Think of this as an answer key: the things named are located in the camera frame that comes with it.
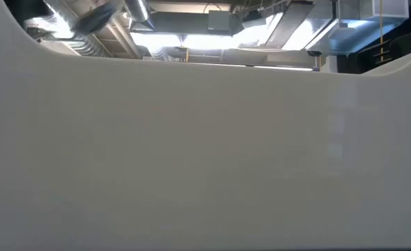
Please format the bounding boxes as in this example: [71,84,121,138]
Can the grey ceiling box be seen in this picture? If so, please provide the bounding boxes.
[208,10,232,35]

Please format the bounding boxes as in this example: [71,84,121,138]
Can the ribbed silver flexible duct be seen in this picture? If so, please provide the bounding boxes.
[123,0,151,22]

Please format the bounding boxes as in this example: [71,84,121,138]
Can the large round silver duct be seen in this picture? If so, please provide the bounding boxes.
[43,0,120,36]

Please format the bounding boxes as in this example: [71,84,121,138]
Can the white plastic tray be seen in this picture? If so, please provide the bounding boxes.
[0,0,411,251]

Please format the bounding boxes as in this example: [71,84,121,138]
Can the long fluorescent light strip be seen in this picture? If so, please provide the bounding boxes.
[253,65,314,72]

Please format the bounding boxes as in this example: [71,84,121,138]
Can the thin yellow pole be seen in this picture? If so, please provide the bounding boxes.
[379,0,385,63]

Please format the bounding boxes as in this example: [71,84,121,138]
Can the rectangular sheet metal duct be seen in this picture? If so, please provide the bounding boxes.
[264,0,336,50]

